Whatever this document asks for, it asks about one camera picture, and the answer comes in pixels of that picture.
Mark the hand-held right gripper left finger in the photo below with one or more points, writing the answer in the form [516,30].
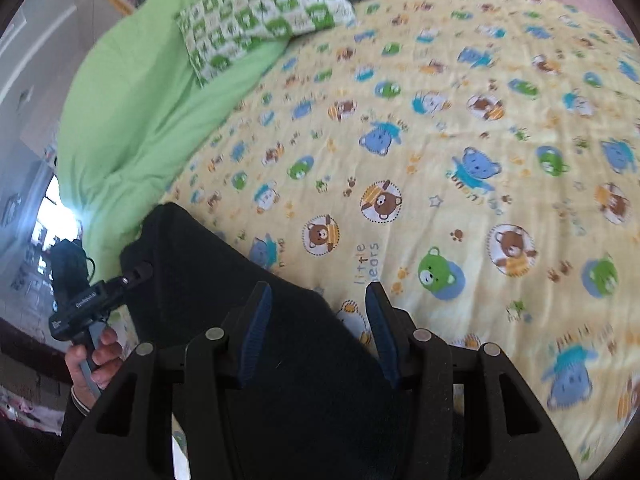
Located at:
[254,332]

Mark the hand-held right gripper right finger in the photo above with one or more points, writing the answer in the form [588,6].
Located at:
[380,335]

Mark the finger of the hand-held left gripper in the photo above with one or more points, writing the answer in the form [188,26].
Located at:
[136,275]

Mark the black pants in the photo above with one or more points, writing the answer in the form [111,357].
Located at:
[280,350]

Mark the person's left forearm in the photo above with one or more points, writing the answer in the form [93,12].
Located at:
[72,425]

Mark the person's left hand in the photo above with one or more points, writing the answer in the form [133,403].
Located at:
[102,355]

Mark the light green blanket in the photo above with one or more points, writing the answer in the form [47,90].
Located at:
[135,125]

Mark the yellow bear-print bedsheet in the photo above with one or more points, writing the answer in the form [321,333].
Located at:
[450,185]

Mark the green checkered pillow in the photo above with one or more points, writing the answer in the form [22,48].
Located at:
[260,15]

